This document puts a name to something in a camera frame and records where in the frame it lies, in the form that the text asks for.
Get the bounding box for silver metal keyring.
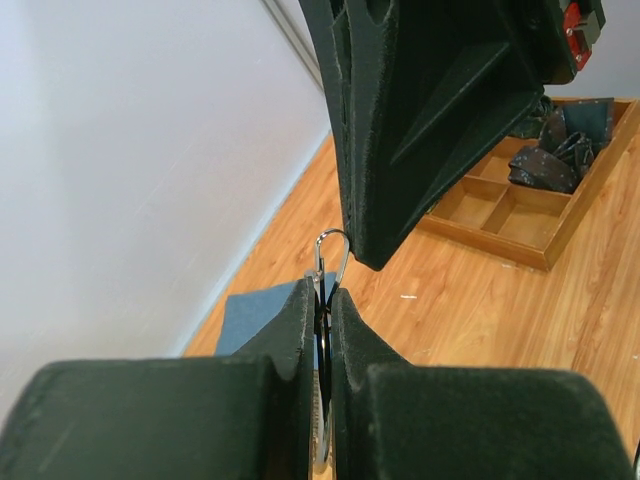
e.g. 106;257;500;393
306;228;350;475

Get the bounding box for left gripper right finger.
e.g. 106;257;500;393
332;290;635;479

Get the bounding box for wooden compartment tray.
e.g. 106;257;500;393
418;98;639;271

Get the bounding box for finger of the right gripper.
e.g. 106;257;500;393
347;1;575;270
300;1;393;235

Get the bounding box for folded blue cloth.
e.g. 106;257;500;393
215;272;336;357

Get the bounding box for dark green rolled tie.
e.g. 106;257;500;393
509;95;554;139

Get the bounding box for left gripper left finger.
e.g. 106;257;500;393
1;280;316;479

